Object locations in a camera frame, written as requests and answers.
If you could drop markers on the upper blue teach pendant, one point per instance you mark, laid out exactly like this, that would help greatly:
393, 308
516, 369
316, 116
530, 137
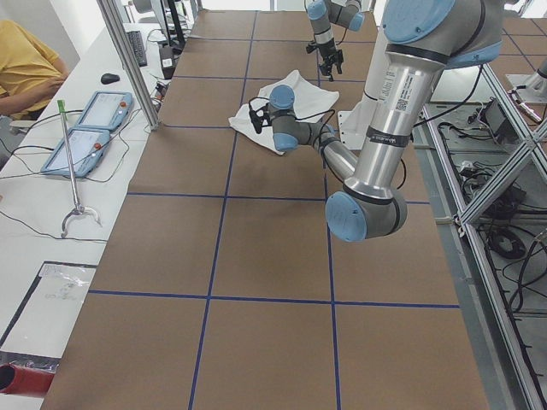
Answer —
106, 110

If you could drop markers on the red cylinder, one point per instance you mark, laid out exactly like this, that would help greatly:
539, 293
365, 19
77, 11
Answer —
26, 381

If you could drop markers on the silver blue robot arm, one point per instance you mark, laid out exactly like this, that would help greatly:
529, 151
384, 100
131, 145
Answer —
423, 38
322, 15

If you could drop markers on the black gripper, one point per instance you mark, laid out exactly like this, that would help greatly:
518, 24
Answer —
329, 54

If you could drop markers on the person in yellow shirt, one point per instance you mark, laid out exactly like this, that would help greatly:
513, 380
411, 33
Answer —
31, 73

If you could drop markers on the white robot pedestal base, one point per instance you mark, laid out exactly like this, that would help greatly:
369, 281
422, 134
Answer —
353, 124

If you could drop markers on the white long-sleeve printed shirt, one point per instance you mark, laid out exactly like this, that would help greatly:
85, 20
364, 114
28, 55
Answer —
310, 101

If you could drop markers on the blue teach pendant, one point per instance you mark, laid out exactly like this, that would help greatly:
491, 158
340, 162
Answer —
87, 147
106, 110

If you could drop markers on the metal reacher grabber tool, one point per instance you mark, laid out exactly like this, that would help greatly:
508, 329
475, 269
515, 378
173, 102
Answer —
79, 208

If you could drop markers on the aluminium frame rail structure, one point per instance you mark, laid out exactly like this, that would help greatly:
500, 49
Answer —
489, 163

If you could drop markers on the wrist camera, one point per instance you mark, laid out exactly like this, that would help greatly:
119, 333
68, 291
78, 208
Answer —
311, 47
259, 118

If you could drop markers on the aluminium frame post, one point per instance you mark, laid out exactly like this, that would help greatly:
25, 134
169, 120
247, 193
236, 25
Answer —
114, 24

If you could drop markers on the black keyboard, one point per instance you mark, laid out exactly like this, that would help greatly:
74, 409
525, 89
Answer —
136, 43

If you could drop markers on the black computer mouse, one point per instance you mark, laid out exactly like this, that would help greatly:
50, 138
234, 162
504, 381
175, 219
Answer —
109, 78

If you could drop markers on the clear plastic bag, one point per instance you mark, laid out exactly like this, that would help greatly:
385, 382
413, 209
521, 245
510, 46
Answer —
65, 283

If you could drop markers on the lower blue teach pendant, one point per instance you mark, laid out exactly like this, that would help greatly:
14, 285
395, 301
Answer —
87, 147

